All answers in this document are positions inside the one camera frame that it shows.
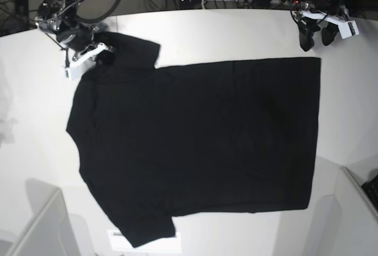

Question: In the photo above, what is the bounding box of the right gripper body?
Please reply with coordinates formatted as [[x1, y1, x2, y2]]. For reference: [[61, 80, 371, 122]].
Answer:
[[56, 22, 114, 61]]

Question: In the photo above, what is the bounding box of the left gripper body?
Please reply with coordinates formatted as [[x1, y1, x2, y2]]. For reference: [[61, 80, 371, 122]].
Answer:
[[291, 1, 348, 23]]

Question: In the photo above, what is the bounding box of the black T-shirt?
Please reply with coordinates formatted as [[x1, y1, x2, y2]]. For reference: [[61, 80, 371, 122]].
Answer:
[[66, 32, 321, 248]]

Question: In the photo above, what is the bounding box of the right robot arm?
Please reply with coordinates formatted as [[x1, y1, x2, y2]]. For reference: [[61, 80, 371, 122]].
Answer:
[[34, 0, 121, 68]]

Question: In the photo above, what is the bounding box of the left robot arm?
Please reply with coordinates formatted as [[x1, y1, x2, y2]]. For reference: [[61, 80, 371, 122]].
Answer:
[[290, 0, 359, 52]]

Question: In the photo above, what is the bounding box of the black keyboard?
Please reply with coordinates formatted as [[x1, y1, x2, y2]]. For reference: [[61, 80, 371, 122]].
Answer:
[[362, 176, 378, 209]]

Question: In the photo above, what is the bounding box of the white partition panel left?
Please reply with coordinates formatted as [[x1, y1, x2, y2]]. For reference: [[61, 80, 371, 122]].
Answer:
[[1, 187, 81, 255]]

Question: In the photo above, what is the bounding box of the white partition panel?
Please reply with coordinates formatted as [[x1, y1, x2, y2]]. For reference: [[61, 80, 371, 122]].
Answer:
[[332, 168, 377, 255], [1, 187, 81, 255]]

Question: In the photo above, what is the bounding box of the white partition panel right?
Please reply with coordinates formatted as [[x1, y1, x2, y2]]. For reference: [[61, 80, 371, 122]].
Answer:
[[332, 168, 377, 255]]

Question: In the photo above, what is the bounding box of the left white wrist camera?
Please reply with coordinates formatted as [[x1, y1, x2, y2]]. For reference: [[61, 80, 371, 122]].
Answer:
[[338, 20, 360, 39]]

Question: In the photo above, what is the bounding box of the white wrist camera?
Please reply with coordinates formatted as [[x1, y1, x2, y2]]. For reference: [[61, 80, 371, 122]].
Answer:
[[62, 61, 96, 81], [338, 20, 360, 39]]

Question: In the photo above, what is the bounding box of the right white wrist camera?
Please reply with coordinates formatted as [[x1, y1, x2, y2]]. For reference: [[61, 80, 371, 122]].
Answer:
[[62, 61, 96, 81]]

